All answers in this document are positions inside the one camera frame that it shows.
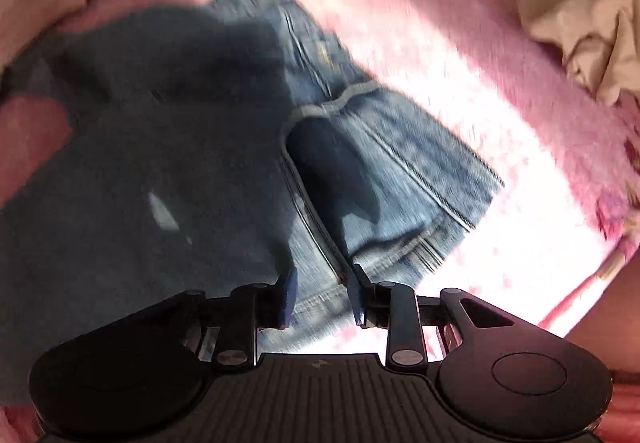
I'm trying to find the blue denim jeans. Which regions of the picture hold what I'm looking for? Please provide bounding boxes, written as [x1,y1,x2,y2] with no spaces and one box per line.
[0,0,506,411]

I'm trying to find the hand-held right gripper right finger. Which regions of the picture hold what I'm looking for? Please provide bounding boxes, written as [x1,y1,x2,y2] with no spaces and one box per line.
[348,263,517,370]

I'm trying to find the beige crumpled cloth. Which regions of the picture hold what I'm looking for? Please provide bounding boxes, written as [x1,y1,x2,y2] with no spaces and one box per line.
[517,0,640,107]

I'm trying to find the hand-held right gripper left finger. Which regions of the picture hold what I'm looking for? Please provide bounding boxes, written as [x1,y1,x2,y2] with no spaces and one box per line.
[167,267,300,372]

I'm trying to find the pink fluffy blanket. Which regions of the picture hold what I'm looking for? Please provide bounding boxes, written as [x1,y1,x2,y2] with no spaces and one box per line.
[0,0,640,443]

